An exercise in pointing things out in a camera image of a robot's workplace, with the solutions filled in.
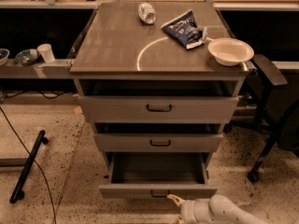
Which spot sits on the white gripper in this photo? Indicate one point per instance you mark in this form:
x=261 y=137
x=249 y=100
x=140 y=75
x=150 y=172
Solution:
x=189 y=213

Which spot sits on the grey bottom drawer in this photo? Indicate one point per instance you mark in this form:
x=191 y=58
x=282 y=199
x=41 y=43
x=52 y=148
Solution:
x=156 y=175

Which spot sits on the grey drawer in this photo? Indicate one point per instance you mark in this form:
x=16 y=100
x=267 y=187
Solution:
x=156 y=175
x=125 y=142
x=157 y=109

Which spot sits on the grey middle drawer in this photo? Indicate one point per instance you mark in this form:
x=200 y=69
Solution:
x=125 y=142

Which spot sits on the grey drawer cabinet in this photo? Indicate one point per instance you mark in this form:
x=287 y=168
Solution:
x=123 y=56

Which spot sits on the grey top drawer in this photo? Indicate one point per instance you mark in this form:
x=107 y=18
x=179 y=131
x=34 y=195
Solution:
x=157 y=109

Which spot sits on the black office chair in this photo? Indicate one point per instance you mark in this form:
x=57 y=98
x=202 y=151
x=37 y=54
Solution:
x=277 y=109

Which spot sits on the black rolling bar stand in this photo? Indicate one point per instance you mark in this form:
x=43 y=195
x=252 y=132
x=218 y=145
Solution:
x=17 y=193

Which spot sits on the blue chip bag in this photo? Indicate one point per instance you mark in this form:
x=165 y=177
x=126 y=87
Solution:
x=184 y=29

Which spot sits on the crushed silver can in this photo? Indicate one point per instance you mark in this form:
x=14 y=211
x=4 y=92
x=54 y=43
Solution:
x=147 y=13

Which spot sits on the white paper cup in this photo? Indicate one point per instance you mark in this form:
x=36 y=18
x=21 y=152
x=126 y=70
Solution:
x=45 y=51

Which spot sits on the dark blue bowl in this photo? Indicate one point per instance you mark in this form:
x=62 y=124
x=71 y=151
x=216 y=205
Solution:
x=27 y=57

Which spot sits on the blue white bowl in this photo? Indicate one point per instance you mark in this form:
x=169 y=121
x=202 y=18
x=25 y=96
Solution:
x=4 y=53

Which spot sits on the grey side shelf rail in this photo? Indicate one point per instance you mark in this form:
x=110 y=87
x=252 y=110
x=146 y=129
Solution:
x=57 y=70

